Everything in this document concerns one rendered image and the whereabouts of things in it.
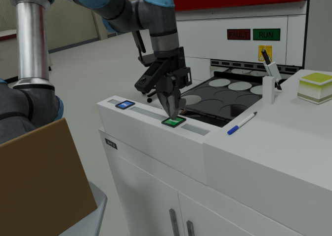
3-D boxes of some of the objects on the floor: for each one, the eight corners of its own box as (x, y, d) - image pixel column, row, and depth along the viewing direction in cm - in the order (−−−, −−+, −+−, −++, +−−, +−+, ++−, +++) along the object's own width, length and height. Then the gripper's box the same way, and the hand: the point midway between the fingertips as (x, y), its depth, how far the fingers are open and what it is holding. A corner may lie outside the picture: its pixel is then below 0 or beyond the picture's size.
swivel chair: (163, 83, 411) (151, 13, 366) (197, 89, 366) (188, 10, 321) (131, 98, 370) (113, 22, 325) (164, 107, 325) (149, 19, 279)
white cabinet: (202, 189, 185) (189, 83, 151) (365, 277, 119) (409, 123, 84) (132, 253, 148) (94, 131, 114) (313, 433, 81) (354, 271, 47)
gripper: (190, 45, 70) (198, 114, 79) (167, 44, 76) (177, 108, 85) (168, 54, 65) (179, 126, 74) (145, 52, 71) (158, 119, 80)
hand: (171, 116), depth 78 cm, fingers closed
